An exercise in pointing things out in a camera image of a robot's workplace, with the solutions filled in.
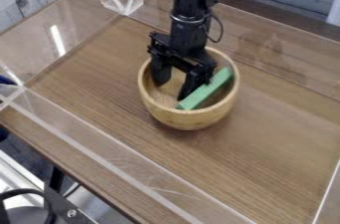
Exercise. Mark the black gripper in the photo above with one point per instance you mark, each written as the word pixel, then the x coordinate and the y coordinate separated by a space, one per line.
pixel 181 51

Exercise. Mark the brown wooden bowl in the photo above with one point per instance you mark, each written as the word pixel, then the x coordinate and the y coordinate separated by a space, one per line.
pixel 160 99

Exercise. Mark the green rectangular block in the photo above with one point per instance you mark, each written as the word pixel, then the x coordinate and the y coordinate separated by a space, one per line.
pixel 204 91

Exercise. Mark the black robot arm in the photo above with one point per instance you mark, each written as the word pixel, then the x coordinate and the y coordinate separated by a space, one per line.
pixel 190 15

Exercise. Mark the black table leg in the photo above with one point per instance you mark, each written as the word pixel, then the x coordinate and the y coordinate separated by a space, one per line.
pixel 56 179

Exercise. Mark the clear acrylic tray wall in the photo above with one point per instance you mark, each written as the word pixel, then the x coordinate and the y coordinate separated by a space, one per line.
pixel 261 166

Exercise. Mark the black metal bracket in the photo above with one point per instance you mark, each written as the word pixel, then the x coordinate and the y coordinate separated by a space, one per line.
pixel 65 212

